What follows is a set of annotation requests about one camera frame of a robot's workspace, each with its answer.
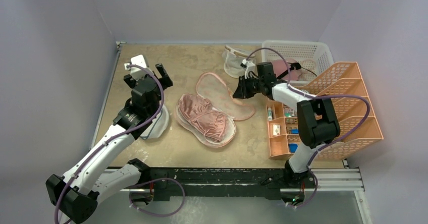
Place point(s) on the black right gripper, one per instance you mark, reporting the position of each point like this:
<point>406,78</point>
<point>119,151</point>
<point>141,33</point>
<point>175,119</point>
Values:
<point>249,86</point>

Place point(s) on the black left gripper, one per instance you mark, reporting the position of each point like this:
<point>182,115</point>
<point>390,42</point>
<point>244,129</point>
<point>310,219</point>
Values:
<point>164,80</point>

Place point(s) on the floral mesh laundry bag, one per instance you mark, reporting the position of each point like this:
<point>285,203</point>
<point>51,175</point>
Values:
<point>211,86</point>

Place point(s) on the pink satin bra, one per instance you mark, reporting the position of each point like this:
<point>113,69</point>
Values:
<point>200,114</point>

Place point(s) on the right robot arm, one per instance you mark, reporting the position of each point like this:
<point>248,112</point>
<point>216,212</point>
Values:
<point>316,118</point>

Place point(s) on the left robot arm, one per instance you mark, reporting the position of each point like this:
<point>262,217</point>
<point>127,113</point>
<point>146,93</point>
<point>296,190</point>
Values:
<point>100,155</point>

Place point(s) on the white round mesh bag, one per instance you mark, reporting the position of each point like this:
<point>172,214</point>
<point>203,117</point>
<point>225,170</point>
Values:
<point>158,126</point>

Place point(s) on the pink bra in basket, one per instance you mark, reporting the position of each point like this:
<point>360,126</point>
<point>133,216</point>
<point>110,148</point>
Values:
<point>291,72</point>

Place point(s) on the white marker in organizer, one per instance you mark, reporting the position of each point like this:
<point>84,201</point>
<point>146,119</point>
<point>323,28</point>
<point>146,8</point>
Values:
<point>269,114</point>

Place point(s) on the white box in organizer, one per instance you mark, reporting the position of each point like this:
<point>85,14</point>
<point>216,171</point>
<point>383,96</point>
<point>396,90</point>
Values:
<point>276,130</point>

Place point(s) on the blue item in organizer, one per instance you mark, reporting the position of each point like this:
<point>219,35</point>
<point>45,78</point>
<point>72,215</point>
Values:
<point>292,147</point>

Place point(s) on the white plastic basket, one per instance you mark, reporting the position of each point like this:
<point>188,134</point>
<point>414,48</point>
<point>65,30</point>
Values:
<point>314,57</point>

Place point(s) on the orange plastic desk organizer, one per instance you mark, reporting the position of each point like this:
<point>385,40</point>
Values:
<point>359,129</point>

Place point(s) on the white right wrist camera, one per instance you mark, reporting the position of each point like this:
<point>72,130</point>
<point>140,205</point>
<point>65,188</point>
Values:
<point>248,66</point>

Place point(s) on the white mesh drawstring bag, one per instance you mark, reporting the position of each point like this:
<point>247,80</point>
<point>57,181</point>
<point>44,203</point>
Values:
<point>233,58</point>

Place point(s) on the metal corner bracket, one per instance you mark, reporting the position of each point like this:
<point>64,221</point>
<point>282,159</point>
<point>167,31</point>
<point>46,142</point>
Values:
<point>120,45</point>

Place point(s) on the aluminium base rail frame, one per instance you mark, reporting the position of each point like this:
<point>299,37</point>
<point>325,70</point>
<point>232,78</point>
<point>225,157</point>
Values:
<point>267,183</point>

